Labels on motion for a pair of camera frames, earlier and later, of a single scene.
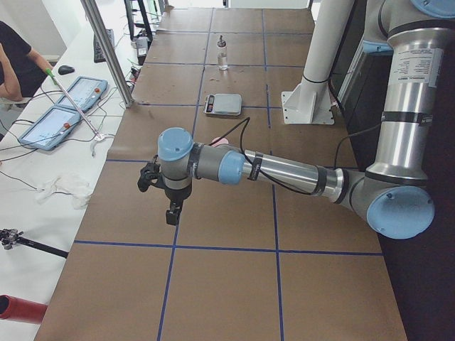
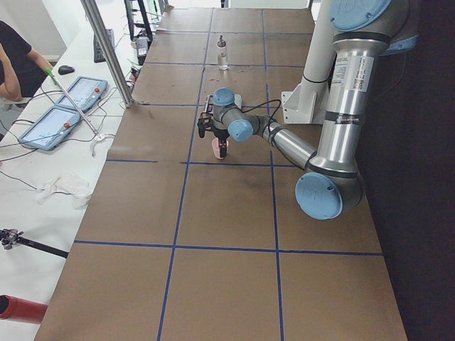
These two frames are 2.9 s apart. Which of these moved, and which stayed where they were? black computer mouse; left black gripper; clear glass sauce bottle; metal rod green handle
Moved: left black gripper
Stayed: metal rod green handle; black computer mouse; clear glass sauce bottle
